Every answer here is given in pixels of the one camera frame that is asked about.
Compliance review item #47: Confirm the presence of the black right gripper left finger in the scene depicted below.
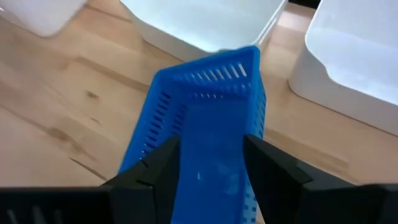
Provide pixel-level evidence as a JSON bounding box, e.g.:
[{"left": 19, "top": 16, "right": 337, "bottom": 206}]
[{"left": 0, "top": 135, "right": 181, "bottom": 224}]

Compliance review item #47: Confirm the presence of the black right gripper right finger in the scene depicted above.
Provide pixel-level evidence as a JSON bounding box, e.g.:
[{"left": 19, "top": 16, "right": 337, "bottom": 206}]
[{"left": 243, "top": 134, "right": 398, "bottom": 224}]

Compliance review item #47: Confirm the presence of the blue slotted plastic basket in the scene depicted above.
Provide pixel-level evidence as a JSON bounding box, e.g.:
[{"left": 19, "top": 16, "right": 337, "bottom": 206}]
[{"left": 118, "top": 45, "right": 267, "bottom": 224}]

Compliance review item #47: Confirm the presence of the white plastic bin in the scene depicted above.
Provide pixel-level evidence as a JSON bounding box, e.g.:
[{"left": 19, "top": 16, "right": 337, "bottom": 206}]
[
  {"left": 119, "top": 0, "right": 289, "bottom": 62},
  {"left": 288, "top": 0, "right": 398, "bottom": 137},
  {"left": 0, "top": 0, "right": 88, "bottom": 38}
]

